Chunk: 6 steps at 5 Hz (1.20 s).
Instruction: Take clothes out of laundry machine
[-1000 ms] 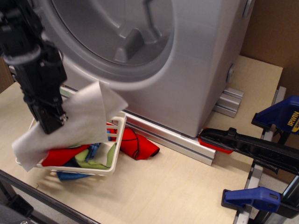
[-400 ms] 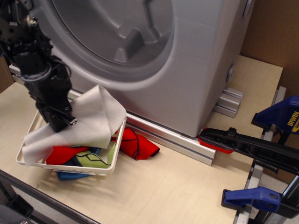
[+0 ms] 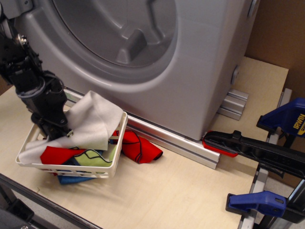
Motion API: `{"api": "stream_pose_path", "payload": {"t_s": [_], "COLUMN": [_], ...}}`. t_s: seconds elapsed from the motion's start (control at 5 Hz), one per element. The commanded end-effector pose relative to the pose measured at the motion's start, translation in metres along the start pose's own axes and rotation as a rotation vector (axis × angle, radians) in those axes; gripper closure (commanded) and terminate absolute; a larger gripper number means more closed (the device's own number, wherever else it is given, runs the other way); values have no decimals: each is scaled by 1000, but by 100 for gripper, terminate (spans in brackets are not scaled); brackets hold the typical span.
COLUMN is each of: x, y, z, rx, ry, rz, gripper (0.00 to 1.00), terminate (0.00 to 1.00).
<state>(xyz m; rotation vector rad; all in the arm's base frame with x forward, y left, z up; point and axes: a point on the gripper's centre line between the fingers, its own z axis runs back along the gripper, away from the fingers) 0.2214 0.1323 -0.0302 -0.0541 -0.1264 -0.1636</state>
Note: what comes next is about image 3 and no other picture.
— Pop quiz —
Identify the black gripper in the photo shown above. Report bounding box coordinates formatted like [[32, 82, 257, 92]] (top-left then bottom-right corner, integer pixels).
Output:
[[16, 70, 72, 140]]

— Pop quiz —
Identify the grey cloth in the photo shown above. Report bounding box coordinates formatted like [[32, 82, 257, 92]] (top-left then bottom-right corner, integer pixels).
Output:
[[19, 91, 123, 165]]

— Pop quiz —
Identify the white plastic basket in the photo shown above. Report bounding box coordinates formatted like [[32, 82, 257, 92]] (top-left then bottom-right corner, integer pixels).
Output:
[[15, 112, 128, 178]]

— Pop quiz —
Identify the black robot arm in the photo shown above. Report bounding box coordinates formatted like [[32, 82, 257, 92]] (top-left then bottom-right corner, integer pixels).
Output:
[[0, 10, 73, 140]]

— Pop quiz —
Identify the grey toy laundry machine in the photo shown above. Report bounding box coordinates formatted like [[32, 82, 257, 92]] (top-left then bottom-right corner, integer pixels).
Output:
[[9, 0, 261, 141]]

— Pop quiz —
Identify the red cloth in basket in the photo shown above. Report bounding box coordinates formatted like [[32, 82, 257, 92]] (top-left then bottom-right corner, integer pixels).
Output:
[[40, 146, 85, 165]]

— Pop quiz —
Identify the green cloth in basket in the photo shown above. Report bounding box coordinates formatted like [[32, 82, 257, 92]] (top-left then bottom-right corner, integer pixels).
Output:
[[73, 149, 114, 167]]

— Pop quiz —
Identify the blue cloth under basket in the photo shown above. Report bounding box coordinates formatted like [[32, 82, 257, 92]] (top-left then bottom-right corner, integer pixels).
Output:
[[57, 176, 92, 185]]

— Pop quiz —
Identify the red cloth on table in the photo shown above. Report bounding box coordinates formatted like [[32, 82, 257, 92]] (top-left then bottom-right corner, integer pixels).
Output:
[[122, 130, 163, 164]]

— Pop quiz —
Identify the black red clamp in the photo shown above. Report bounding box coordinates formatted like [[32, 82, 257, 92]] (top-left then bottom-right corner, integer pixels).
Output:
[[203, 131, 305, 179]]

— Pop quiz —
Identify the blue Irwin clamp upper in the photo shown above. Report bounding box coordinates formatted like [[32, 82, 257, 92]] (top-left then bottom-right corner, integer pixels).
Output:
[[256, 98, 305, 138]]

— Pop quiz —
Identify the cardboard box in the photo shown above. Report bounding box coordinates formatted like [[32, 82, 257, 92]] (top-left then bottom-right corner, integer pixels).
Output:
[[246, 0, 305, 97]]

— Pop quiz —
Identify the black table frame bar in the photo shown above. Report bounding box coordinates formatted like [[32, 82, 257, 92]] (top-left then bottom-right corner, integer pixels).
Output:
[[0, 174, 99, 229]]

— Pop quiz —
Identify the long aluminium rail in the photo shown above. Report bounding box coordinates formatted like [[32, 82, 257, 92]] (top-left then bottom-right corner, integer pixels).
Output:
[[66, 83, 225, 168]]

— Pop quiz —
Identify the short aluminium rail block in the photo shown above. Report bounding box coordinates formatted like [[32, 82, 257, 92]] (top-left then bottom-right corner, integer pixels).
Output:
[[217, 89, 249, 121]]

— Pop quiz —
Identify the blue clamp handle lower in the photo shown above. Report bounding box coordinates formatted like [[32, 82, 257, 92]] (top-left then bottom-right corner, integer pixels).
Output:
[[225, 190, 305, 224]]

